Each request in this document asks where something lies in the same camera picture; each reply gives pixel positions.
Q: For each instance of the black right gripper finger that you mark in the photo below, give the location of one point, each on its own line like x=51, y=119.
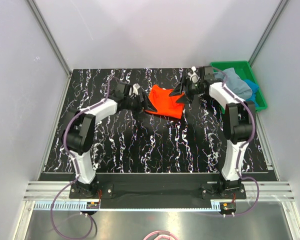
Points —
x=179, y=89
x=185, y=99

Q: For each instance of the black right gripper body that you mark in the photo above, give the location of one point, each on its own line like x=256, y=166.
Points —
x=199, y=90

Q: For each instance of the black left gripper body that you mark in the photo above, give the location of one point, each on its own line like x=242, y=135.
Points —
x=134, y=103

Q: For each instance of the orange t shirt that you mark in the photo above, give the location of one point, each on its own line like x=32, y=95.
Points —
x=165, y=105

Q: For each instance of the grey-blue t shirt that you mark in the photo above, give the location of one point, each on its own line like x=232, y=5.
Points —
x=234, y=83

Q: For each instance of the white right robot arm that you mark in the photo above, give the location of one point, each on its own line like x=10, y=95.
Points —
x=239, y=123

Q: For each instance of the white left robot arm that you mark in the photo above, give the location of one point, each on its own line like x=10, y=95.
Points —
x=79, y=133

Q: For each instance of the green plastic bin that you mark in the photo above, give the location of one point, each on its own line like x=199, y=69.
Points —
x=244, y=71

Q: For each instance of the blue t shirt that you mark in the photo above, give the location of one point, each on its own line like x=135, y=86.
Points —
x=254, y=87

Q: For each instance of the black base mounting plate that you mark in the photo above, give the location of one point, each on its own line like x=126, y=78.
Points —
x=155, y=190

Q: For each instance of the left connector box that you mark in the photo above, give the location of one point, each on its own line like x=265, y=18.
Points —
x=93, y=204

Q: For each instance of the connector box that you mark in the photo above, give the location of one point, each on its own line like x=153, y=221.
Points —
x=93, y=204
x=228, y=207

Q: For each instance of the right connector box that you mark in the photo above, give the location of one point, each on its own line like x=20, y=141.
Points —
x=228, y=207

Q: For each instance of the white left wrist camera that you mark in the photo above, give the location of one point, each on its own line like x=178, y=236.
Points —
x=137, y=91

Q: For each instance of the right aluminium corner post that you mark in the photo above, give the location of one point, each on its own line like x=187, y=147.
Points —
x=268, y=30

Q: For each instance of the aluminium corner post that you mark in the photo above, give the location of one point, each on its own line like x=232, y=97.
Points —
x=48, y=35
x=268, y=30

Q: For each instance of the aluminium frame rail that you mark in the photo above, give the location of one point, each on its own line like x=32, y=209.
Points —
x=50, y=195

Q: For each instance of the left aluminium corner post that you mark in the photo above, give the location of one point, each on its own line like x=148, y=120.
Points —
x=48, y=35

